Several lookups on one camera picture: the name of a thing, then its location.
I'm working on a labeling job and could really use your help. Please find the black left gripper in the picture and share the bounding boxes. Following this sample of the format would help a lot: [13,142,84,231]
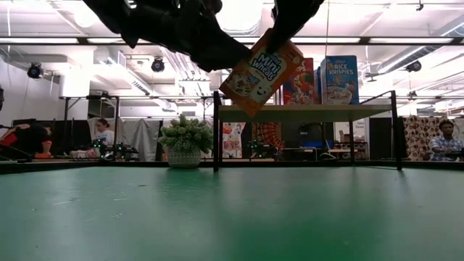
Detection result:
[120,0,254,73]

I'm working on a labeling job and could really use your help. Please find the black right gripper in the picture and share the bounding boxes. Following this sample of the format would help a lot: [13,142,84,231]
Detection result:
[265,0,326,52]

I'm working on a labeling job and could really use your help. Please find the orange Mini-Wheats cereal box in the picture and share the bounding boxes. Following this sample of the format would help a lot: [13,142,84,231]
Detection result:
[218,28,305,118]

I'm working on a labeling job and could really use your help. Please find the red Froot Loops cereal box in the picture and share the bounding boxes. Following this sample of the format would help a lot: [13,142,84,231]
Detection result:
[282,57,315,106]

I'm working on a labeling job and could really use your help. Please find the wooden shelf with black legs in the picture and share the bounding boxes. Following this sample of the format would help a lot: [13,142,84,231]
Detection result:
[212,90,404,173]

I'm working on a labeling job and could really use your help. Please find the black ceiling spotlight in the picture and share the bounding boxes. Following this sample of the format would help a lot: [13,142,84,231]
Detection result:
[150,57,166,73]
[27,62,44,80]
[405,59,423,73]

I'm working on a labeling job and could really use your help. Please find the white printed poster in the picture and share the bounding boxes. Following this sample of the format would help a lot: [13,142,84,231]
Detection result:
[221,122,247,160]

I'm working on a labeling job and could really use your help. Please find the small green potted plant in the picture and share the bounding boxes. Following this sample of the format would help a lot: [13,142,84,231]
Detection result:
[158,114,215,169]

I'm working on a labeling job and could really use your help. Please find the orange mandala tapestry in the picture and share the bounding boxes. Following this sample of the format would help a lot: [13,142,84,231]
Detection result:
[251,122,284,150]

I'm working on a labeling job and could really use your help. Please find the background computer monitor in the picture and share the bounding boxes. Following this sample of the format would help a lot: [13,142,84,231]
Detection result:
[300,123,334,149]

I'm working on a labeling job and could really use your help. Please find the gray draped cloth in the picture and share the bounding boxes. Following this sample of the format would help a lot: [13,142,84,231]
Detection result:
[86,116,162,162]

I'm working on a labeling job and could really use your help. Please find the person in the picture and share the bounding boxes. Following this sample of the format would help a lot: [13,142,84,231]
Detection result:
[0,123,54,160]
[428,119,464,162]
[94,117,116,146]

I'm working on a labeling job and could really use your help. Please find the black partition panel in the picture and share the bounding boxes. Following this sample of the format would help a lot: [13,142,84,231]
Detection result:
[368,116,402,160]
[50,119,91,160]

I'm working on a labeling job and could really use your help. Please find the brown patterned hanging cloth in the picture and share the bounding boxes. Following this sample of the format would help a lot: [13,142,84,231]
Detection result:
[402,115,450,162]

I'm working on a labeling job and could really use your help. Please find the green table mat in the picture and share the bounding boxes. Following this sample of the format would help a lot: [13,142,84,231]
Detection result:
[0,165,464,261]

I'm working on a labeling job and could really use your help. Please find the black background workstation frame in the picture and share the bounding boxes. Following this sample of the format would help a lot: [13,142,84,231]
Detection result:
[59,94,218,120]

